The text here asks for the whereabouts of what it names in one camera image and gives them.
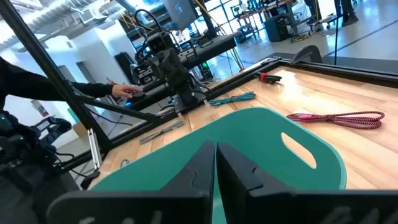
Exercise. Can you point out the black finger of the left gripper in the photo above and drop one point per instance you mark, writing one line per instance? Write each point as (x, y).
(164, 70)
(182, 73)

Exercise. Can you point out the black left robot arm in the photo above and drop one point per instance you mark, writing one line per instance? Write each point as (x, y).
(189, 96)

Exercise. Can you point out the person's hand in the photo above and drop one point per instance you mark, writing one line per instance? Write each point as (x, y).
(122, 91)

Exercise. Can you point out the blue cabinet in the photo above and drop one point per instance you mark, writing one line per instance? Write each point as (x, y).
(278, 28)

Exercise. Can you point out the silver metal bracket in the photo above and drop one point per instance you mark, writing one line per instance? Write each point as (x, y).
(94, 149)

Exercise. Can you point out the cardboard box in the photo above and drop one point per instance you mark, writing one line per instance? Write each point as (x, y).
(80, 130)

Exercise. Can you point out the black equipment with green lights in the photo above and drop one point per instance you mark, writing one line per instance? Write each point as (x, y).
(21, 140)

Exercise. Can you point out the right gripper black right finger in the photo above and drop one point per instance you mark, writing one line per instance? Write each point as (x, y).
(236, 174)

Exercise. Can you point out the computer monitor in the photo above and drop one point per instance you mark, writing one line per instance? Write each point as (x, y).
(180, 12)

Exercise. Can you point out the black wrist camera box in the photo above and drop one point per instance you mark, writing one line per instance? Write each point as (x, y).
(159, 43)

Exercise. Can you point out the person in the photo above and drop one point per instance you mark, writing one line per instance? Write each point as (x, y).
(346, 12)
(28, 84)

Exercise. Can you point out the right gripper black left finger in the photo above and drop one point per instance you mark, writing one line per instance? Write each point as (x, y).
(199, 168)

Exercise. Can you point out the teal plastic bin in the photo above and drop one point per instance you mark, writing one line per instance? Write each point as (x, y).
(248, 130)

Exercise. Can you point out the black aluminium table frame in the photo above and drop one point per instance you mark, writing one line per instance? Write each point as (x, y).
(342, 70)

